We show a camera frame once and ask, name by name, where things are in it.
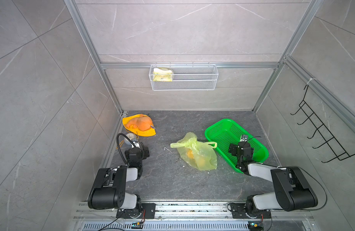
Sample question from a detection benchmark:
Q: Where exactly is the yellow-green plastic bag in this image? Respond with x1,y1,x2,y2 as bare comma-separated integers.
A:
170,132,217,170

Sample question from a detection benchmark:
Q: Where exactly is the orange-yellow pear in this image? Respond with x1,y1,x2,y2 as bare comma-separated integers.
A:
187,149,195,159

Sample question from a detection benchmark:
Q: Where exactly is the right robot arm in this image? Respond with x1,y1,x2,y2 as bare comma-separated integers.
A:
228,141,318,218

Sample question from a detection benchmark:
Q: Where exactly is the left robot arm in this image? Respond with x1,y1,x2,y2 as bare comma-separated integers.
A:
87,146,149,213

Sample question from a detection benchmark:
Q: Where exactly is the green plastic basket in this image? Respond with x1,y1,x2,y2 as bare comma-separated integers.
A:
204,118,269,173

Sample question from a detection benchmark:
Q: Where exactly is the small grey alarm clock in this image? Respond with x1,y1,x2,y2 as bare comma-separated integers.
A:
124,133,137,145

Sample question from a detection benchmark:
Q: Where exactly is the yellow plate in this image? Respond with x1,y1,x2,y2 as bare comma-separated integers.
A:
122,114,156,137

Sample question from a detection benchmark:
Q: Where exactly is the orange bagged fruit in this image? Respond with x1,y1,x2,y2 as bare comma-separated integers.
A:
125,114,154,131

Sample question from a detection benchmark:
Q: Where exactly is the yellow wipes packet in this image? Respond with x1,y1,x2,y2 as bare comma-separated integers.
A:
152,67,174,82

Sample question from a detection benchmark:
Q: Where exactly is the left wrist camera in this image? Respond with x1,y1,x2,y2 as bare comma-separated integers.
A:
131,139,140,148

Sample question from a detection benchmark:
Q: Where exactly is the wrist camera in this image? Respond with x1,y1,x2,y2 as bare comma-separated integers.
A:
240,134,249,143
131,139,140,148

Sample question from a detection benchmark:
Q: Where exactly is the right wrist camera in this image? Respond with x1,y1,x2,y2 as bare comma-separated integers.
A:
240,134,249,143

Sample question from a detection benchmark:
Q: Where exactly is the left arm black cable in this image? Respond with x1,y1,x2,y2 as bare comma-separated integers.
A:
116,132,138,165

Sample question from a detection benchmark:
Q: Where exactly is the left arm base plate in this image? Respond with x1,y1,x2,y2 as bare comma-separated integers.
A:
116,203,156,219

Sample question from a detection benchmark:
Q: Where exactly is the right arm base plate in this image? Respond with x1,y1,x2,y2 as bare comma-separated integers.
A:
227,202,272,219

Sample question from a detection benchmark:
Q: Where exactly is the aluminium mounting rail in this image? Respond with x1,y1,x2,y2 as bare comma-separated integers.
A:
69,200,319,231

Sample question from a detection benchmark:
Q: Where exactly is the black wall hook rack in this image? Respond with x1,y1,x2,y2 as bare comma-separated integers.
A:
290,85,355,164

